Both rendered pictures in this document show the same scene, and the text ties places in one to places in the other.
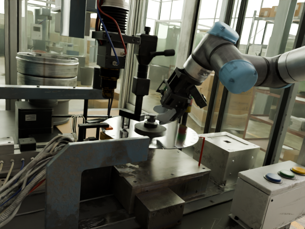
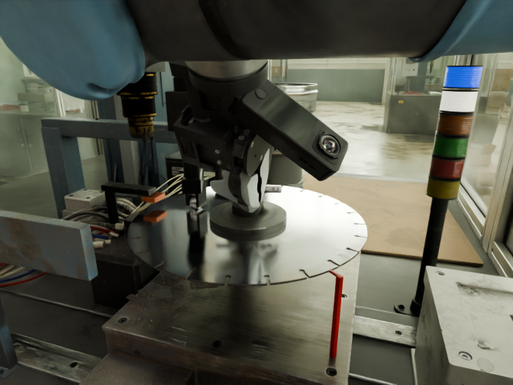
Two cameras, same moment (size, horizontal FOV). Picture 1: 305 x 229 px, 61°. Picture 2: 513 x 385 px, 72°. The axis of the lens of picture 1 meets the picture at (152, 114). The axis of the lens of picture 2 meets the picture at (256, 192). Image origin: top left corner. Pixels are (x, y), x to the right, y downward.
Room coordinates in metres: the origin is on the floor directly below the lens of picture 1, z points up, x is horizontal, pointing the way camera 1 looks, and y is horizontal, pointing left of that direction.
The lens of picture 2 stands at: (0.56, -0.38, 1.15)
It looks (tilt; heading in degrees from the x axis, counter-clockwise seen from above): 19 degrees down; 52
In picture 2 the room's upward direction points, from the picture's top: straight up
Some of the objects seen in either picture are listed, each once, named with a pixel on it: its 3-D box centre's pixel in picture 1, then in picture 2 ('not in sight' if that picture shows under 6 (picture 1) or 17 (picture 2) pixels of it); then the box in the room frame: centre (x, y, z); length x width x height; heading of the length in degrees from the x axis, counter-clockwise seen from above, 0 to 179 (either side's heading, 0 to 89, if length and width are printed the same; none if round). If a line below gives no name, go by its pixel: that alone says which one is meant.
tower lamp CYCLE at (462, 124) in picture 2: not in sight; (453, 123); (1.11, -0.14, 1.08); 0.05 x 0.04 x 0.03; 34
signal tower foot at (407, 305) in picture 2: not in sight; (421, 306); (1.11, -0.14, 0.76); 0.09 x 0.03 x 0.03; 124
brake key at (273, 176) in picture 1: (273, 179); not in sight; (0.69, -0.37, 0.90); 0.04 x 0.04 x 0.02
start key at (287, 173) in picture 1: (286, 175); not in sight; (0.73, -0.43, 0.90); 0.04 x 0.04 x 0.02
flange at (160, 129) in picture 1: (150, 126); (248, 210); (0.84, 0.00, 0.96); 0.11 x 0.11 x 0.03
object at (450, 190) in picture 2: (186, 107); (443, 186); (1.11, -0.14, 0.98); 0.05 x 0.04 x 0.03; 34
